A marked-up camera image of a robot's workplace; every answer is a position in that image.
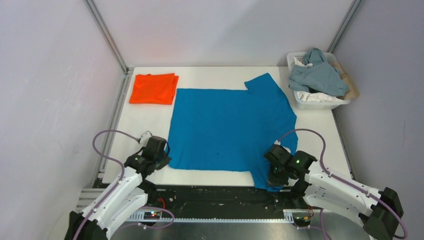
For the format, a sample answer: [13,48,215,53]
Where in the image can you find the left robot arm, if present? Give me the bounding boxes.
[64,136,171,240]

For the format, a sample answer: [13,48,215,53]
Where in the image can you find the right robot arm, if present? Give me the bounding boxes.
[264,144,404,240]

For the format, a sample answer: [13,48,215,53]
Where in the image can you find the white laundry basket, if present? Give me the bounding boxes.
[286,51,352,110]

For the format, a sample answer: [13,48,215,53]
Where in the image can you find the folded orange t shirt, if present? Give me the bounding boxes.
[129,73,179,105]

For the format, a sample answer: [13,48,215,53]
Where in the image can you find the grey blue t shirt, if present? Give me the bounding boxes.
[288,48,348,97]

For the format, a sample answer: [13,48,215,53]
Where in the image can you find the beige t shirt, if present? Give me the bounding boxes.
[330,61,360,101]

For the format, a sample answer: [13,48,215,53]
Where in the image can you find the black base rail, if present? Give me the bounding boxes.
[129,181,320,223]

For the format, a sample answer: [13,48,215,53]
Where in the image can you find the left aluminium frame post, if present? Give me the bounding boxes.
[83,0,129,74]

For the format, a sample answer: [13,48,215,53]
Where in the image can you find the aluminium frame post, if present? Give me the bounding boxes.
[83,0,129,74]
[327,0,364,53]

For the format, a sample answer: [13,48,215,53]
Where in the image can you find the right aluminium frame post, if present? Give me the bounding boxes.
[327,0,364,53]

